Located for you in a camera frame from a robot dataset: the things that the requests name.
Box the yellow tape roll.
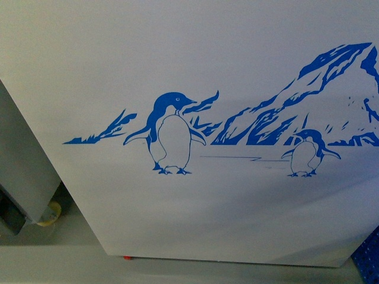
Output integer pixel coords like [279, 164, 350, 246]
[37, 201, 62, 227]

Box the grey upright display fridge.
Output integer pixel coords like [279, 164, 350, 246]
[1, 85, 60, 235]

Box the white blue chest freezer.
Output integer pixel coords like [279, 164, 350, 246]
[1, 1, 378, 266]

